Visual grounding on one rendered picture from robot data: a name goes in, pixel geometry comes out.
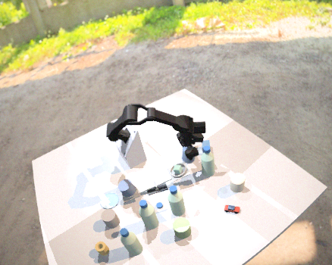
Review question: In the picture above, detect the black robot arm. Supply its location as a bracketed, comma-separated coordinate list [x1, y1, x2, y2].
[106, 103, 206, 145]

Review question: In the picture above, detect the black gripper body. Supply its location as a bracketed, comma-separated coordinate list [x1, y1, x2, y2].
[177, 132, 199, 159]

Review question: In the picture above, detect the pale green cylinder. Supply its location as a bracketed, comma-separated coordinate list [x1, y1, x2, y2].
[173, 217, 191, 239]

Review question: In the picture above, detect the red toy car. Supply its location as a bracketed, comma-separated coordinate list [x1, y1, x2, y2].
[224, 205, 240, 214]

